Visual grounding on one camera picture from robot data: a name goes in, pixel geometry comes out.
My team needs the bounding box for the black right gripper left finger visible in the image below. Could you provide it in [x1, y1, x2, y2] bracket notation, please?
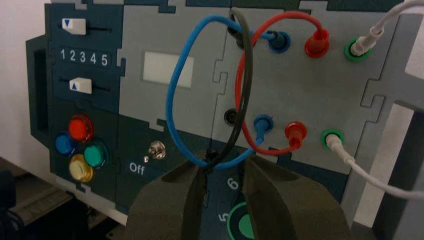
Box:
[124, 158, 208, 240]

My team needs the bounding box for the white slider knob up arrow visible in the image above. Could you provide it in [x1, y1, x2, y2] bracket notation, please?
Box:
[69, 77, 93, 95]

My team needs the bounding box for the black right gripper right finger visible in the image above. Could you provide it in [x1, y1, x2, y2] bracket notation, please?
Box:
[241, 154, 353, 240]

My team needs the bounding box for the white rectangular display window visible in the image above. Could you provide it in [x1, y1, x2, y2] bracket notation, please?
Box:
[143, 50, 195, 89]

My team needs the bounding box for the silver toggle switch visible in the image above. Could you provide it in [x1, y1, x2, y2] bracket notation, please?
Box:
[144, 140, 167, 164]

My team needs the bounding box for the yellow round push button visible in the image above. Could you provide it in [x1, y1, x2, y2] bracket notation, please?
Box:
[68, 153, 95, 184]

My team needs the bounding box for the blue banana plug wire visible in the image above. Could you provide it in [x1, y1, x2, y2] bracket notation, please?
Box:
[164, 13, 289, 171]

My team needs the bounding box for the white slider knob down arrow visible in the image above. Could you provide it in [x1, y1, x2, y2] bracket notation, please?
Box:
[61, 18, 87, 36]

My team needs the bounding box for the grey metal frame rail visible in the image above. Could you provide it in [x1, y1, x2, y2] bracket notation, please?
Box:
[13, 185, 74, 226]

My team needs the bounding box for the black banana plug wire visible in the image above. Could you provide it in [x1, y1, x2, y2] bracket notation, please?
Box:
[202, 7, 254, 208]

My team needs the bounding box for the red banana plug wire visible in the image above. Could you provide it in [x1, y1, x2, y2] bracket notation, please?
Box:
[234, 10, 331, 157]

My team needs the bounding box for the green rotary pointer knob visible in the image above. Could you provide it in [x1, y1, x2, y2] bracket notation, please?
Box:
[226, 202, 256, 240]

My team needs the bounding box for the white banana plug wire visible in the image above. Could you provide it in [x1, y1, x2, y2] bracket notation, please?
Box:
[325, 0, 424, 201]

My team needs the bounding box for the red round push button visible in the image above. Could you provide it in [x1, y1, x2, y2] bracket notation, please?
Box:
[67, 114, 95, 144]

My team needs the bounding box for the blue round push button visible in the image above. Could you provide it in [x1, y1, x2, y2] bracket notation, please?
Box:
[54, 132, 79, 157]

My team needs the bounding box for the teal and grey task box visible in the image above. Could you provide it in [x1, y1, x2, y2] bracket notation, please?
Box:
[25, 0, 424, 240]

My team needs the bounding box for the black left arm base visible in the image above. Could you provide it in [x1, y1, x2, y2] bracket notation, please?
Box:
[0, 170, 24, 240]

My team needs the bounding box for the green round push button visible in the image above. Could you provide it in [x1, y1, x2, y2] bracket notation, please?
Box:
[83, 140, 110, 169]

